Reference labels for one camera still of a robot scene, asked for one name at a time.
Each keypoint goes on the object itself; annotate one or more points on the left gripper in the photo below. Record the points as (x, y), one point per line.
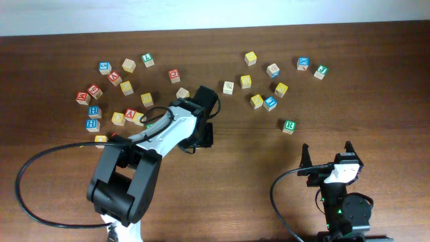
(208, 140)

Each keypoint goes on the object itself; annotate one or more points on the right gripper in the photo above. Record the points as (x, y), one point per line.
(318, 175)

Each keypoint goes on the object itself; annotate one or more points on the yellow S block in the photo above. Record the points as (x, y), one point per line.
(147, 99)
(245, 81)

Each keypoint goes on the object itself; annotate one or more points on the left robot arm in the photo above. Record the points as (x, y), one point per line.
(123, 183)

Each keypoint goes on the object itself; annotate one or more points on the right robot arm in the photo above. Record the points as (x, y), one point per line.
(347, 214)

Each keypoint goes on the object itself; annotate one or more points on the plain wood block centre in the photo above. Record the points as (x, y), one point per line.
(182, 93)

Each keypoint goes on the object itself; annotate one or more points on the plain wood block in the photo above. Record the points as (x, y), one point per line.
(182, 93)
(129, 65)

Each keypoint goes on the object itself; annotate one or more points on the white picture block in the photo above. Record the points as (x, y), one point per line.
(228, 87)

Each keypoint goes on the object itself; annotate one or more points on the red picture block centre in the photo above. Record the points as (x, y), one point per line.
(174, 76)

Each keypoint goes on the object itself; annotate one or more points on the green R block right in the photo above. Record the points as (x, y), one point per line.
(289, 127)

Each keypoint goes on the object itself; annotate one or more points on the yellow block beside blue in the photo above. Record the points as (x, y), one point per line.
(256, 101)

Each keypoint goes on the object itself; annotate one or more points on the yellow block beside A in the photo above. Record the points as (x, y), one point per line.
(139, 119)

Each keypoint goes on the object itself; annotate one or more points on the yellow block top right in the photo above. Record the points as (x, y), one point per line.
(250, 58)

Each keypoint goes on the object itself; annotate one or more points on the blue picture block right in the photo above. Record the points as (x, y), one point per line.
(270, 103)

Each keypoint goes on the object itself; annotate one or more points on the green L block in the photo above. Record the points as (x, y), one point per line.
(148, 60)

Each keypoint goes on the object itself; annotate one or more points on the red A block lower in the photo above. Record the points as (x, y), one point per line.
(130, 114)

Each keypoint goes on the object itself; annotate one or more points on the red a block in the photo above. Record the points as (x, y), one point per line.
(114, 78)
(130, 114)

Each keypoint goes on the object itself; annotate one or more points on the yellow block near A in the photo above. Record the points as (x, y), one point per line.
(126, 88)

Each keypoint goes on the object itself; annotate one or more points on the wood block blue side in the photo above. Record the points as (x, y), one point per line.
(273, 70)

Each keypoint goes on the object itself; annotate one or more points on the plain wood block top left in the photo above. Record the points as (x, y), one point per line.
(129, 65)

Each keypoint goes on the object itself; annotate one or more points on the green J block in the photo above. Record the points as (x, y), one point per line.
(320, 72)

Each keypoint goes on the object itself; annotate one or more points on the yellow block lower left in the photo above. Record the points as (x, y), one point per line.
(118, 119)

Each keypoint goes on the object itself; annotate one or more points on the red A block upper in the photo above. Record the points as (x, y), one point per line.
(114, 78)

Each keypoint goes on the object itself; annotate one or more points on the blue X block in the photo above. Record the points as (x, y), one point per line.
(303, 63)

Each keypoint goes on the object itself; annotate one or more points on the blue block far left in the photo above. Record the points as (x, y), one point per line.
(105, 68)

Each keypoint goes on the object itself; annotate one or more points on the upper blue H block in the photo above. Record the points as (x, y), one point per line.
(94, 112)

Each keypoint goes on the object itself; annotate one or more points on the blue h block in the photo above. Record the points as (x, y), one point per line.
(94, 112)
(92, 125)

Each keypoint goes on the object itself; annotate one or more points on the red 9 block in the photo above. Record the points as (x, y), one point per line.
(95, 91)

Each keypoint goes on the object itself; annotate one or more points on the yellow block bottom left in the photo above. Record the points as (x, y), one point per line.
(100, 139)

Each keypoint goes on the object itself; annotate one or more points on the lower blue H block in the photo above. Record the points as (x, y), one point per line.
(92, 125)

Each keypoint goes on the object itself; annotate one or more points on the red M block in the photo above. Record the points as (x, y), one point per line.
(83, 98)

